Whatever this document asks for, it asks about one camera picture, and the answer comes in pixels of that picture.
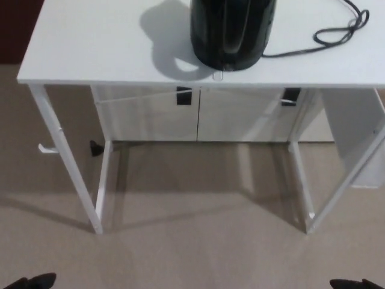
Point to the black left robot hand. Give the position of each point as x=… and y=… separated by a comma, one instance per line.
x=36, y=281

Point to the white table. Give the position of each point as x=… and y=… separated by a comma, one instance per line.
x=90, y=45

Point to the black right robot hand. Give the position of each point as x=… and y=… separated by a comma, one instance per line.
x=358, y=285

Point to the white table leg hook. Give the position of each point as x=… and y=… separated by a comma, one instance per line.
x=45, y=149

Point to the clear kettle switch lever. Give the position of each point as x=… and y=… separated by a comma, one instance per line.
x=218, y=75

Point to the white cabinet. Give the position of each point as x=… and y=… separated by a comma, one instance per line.
x=234, y=117

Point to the black electric kettle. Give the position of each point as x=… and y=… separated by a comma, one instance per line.
x=228, y=33

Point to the dark red door panel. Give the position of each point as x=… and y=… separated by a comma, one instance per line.
x=15, y=30

